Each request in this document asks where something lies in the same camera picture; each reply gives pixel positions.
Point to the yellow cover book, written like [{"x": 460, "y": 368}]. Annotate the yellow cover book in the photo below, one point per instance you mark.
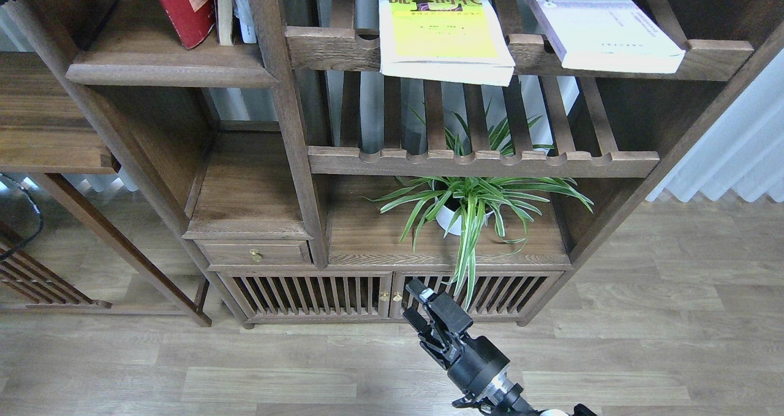
[{"x": 459, "y": 41}]

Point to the white plant pot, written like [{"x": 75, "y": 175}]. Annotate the white plant pot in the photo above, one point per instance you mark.
[{"x": 463, "y": 215}]

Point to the dark wooden bookshelf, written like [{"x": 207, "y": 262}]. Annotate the dark wooden bookshelf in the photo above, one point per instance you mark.
[{"x": 274, "y": 141}]

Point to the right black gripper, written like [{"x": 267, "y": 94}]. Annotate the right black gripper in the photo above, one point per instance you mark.
[{"x": 476, "y": 366}]

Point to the white curtain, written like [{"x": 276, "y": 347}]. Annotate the white curtain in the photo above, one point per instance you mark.
[{"x": 742, "y": 151}]

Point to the white purple book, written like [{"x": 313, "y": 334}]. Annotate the white purple book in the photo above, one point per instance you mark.
[{"x": 606, "y": 35}]

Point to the red cover book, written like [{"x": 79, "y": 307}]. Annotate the red cover book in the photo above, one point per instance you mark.
[{"x": 193, "y": 20}]

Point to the white upright book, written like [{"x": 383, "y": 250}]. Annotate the white upright book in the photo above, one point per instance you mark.
[{"x": 243, "y": 11}]

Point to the right slatted cabinet door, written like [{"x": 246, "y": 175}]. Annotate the right slatted cabinet door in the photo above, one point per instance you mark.
[{"x": 497, "y": 295}]

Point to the slatted cabinet door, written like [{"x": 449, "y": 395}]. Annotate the slatted cabinet door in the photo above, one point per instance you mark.
[
  {"x": 497, "y": 295},
  {"x": 311, "y": 296}
]

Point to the left slatted cabinet door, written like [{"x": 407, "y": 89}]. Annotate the left slatted cabinet door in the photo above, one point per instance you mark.
[{"x": 311, "y": 296}]

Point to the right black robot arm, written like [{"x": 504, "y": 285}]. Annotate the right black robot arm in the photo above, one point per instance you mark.
[{"x": 513, "y": 403}]

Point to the brown upright book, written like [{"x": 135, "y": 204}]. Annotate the brown upright book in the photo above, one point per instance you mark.
[{"x": 224, "y": 22}]

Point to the small wooden drawer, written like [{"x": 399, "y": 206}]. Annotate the small wooden drawer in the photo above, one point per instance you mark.
[{"x": 255, "y": 252}]

